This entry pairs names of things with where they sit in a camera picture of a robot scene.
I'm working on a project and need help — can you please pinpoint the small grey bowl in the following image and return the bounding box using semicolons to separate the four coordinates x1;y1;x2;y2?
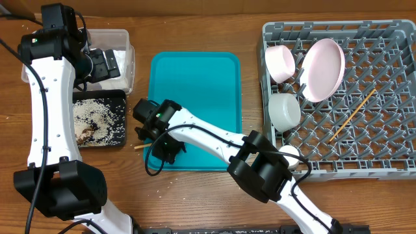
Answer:
268;93;301;133

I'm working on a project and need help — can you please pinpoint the cream plastic cup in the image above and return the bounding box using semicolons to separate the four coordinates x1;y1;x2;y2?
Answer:
278;144;301;170

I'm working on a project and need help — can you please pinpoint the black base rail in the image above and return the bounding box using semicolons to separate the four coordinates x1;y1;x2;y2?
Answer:
144;224;371;234

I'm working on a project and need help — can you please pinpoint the clear plastic waste bin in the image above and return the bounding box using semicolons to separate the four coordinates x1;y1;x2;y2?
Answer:
21;29;136;96

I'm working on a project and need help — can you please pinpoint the grey dishwasher rack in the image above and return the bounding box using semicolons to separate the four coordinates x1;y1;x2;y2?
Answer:
257;19;415;181

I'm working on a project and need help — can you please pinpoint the brown food scrap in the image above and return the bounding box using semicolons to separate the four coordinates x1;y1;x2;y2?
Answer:
76;127;94;146

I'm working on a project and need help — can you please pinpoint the spilled rice pile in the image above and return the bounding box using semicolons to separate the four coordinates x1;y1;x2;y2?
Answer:
73;98;126;146

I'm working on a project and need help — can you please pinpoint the black waste tray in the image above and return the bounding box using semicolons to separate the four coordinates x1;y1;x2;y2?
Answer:
71;89;127;149

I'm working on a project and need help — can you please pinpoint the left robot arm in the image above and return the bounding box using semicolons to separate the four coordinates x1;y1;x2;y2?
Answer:
13;3;141;233

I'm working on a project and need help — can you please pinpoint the teal plastic tray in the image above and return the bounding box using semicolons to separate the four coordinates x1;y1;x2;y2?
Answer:
143;51;243;172

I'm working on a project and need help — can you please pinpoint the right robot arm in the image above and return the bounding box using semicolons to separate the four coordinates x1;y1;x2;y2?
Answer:
133;99;343;233

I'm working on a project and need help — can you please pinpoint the wooden chopstick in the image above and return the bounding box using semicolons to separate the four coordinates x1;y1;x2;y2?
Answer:
134;143;152;150
328;88;376;144

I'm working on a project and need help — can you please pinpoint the large white plate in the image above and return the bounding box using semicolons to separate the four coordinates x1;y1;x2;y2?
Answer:
299;38;345;103

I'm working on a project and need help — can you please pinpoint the pink bowl with rice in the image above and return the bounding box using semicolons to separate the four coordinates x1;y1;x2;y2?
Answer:
265;45;295;83

